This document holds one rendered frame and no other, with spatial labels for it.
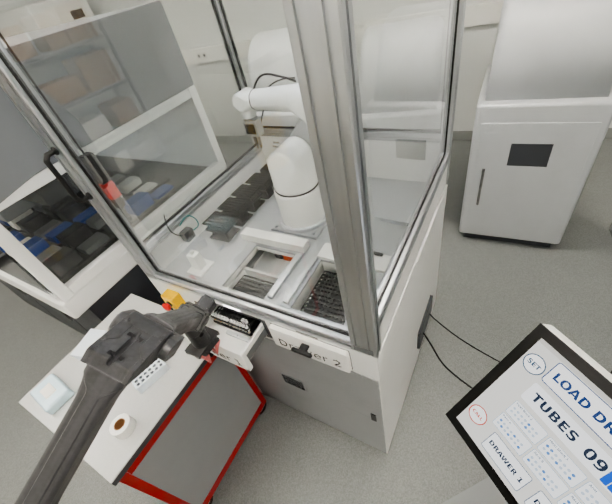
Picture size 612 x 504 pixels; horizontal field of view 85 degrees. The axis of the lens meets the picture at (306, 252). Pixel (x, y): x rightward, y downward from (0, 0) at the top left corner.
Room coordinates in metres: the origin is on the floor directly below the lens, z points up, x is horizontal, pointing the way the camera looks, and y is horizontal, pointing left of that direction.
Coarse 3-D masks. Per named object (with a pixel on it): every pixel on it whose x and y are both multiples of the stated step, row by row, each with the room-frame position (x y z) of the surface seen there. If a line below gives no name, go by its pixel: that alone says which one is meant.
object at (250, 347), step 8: (208, 320) 0.85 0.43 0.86; (216, 328) 0.82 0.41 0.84; (224, 328) 0.81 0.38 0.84; (256, 328) 0.77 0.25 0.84; (264, 328) 0.73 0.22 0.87; (224, 336) 0.78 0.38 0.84; (248, 336) 0.75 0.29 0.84; (256, 336) 0.70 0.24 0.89; (264, 336) 0.72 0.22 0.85; (232, 344) 0.73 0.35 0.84; (240, 344) 0.72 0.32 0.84; (248, 344) 0.67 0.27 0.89; (256, 344) 0.69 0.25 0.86; (248, 352) 0.65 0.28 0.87
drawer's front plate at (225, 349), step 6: (222, 342) 0.68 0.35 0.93; (222, 348) 0.66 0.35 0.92; (228, 348) 0.65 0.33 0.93; (234, 348) 0.65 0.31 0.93; (216, 354) 0.71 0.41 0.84; (228, 354) 0.66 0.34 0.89; (234, 354) 0.63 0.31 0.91; (240, 354) 0.62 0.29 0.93; (228, 360) 0.67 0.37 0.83; (234, 360) 0.65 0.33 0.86; (240, 360) 0.62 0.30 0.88; (246, 360) 0.62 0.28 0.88; (240, 366) 0.64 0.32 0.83; (246, 366) 0.62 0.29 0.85; (252, 366) 0.62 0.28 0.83
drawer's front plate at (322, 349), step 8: (272, 328) 0.68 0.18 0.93; (280, 328) 0.67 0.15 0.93; (272, 336) 0.69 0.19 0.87; (280, 336) 0.67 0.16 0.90; (288, 336) 0.64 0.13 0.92; (296, 336) 0.63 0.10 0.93; (304, 336) 0.62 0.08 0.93; (280, 344) 0.68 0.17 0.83; (288, 344) 0.65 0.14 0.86; (296, 344) 0.63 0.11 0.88; (312, 344) 0.59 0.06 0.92; (320, 344) 0.58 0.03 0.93; (328, 344) 0.57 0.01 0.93; (312, 352) 0.59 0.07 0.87; (320, 352) 0.57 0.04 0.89; (328, 352) 0.55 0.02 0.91; (336, 352) 0.53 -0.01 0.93; (344, 352) 0.53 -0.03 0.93; (320, 360) 0.58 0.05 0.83; (328, 360) 0.56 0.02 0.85; (344, 360) 0.52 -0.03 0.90; (344, 368) 0.52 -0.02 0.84
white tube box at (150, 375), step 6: (156, 360) 0.79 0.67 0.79; (150, 366) 0.76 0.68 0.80; (156, 366) 0.75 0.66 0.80; (162, 366) 0.75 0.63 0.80; (144, 372) 0.74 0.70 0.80; (150, 372) 0.74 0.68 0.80; (156, 372) 0.73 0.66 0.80; (162, 372) 0.74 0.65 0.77; (138, 378) 0.72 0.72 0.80; (144, 378) 0.72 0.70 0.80; (150, 378) 0.71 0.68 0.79; (156, 378) 0.72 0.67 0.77; (138, 384) 0.70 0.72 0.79; (144, 384) 0.70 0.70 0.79; (150, 384) 0.70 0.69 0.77; (138, 390) 0.68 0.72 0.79; (144, 390) 0.69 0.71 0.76
